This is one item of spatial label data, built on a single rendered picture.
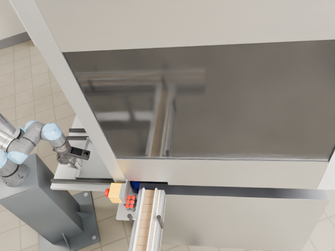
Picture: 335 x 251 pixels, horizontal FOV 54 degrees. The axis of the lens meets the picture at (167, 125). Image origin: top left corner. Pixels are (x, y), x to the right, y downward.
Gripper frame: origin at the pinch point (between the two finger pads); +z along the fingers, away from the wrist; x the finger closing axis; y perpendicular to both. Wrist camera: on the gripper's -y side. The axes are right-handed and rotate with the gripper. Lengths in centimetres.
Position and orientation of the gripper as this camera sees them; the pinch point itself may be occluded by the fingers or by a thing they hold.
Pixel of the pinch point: (81, 167)
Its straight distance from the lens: 184.3
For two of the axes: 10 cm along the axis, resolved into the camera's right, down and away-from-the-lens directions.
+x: -1.0, 8.0, -6.0
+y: -9.8, 0.1, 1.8
